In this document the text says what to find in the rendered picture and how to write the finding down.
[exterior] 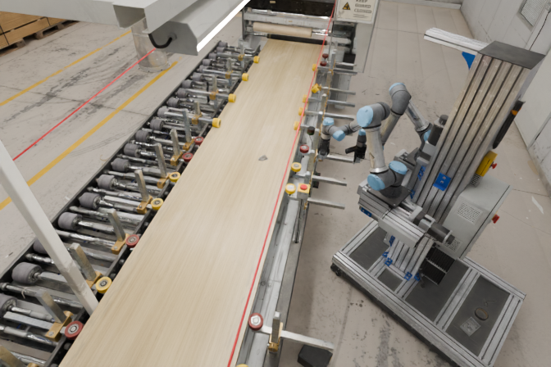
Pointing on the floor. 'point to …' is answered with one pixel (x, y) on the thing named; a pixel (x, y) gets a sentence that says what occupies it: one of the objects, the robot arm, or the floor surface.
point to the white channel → (124, 9)
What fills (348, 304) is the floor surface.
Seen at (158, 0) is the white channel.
